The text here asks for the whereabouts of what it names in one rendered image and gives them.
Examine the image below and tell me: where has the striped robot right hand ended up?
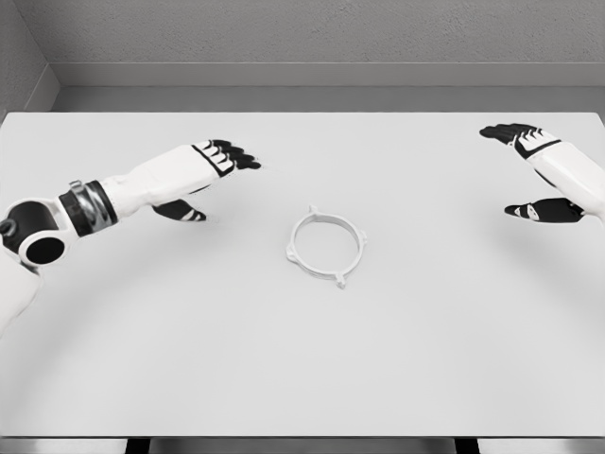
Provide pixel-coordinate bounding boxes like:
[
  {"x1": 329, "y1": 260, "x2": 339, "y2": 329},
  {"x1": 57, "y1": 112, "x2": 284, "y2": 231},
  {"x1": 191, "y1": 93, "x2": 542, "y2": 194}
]
[{"x1": 478, "y1": 123, "x2": 592, "y2": 224}]

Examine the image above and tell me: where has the striped robot left hand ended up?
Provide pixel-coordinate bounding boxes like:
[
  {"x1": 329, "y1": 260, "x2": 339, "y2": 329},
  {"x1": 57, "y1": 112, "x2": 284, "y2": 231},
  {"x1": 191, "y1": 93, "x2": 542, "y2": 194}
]
[{"x1": 140, "y1": 138, "x2": 263, "y2": 223}]

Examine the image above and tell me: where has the white PVC pipe clamp ring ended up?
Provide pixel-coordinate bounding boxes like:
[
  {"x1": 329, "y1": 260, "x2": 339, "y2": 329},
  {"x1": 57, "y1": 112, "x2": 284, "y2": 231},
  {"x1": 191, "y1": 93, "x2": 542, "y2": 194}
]
[{"x1": 285, "y1": 203, "x2": 370, "y2": 290}]

